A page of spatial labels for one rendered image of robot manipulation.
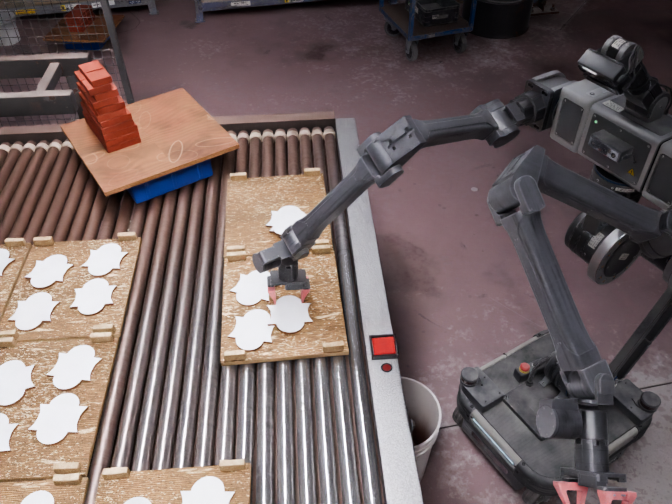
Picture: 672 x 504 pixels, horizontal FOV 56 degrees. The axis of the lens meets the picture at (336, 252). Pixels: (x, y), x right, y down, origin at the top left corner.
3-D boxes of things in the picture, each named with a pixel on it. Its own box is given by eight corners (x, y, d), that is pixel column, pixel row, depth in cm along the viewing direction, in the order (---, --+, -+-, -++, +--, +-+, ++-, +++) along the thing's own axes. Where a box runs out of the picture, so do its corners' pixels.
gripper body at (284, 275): (307, 287, 179) (307, 265, 175) (270, 288, 177) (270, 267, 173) (305, 274, 184) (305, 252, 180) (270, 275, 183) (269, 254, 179)
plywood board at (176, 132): (183, 91, 259) (182, 87, 258) (239, 148, 229) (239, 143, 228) (61, 129, 239) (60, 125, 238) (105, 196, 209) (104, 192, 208)
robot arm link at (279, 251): (311, 250, 168) (297, 223, 170) (275, 264, 162) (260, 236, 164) (297, 268, 177) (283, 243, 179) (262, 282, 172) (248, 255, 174)
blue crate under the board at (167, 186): (181, 137, 253) (176, 116, 246) (215, 176, 234) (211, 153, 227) (106, 163, 240) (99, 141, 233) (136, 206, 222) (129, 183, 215)
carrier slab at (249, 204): (323, 176, 233) (323, 172, 232) (333, 252, 204) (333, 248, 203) (228, 182, 231) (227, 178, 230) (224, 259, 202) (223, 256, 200)
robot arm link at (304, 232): (409, 169, 144) (386, 131, 146) (394, 171, 140) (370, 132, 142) (307, 260, 172) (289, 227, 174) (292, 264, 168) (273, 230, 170)
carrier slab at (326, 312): (333, 253, 203) (333, 249, 202) (348, 354, 174) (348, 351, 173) (224, 261, 201) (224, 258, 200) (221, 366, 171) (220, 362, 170)
